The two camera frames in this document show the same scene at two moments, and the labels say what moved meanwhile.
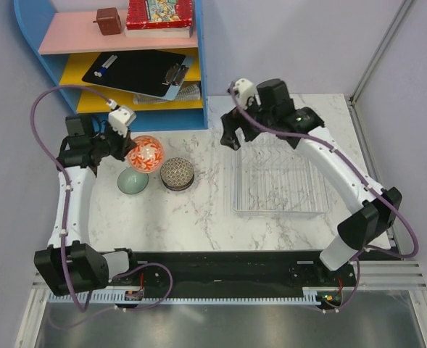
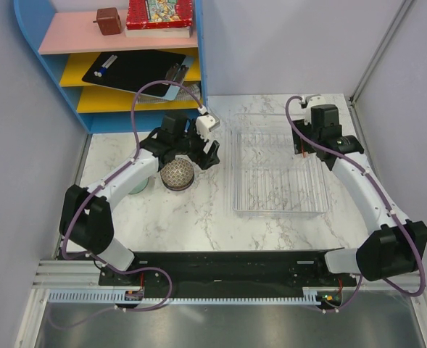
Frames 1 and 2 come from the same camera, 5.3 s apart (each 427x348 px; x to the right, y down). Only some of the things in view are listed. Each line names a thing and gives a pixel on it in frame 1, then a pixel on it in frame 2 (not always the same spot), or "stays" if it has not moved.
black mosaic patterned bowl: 177,174 stays
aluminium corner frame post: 401,14 stays
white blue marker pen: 106,65 stays
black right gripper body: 234,120 -> 306,130
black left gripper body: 112,143 -> 191,145
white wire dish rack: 270,177 stays
